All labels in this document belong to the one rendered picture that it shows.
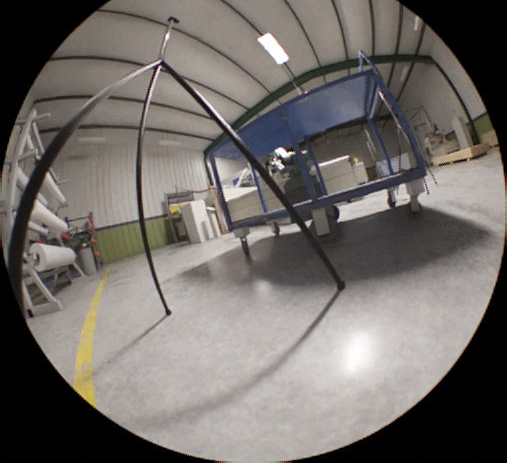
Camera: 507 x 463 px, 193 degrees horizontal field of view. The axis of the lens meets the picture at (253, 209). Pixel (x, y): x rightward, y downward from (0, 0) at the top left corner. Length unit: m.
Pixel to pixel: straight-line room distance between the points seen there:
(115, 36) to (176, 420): 6.17
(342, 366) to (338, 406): 0.10
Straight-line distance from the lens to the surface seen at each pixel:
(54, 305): 1.83
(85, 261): 4.08
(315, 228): 1.05
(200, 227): 3.82
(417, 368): 0.40
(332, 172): 2.99
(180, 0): 5.67
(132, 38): 5.87
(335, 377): 0.37
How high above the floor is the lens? 0.35
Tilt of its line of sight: 1 degrees up
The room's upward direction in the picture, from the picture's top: 16 degrees counter-clockwise
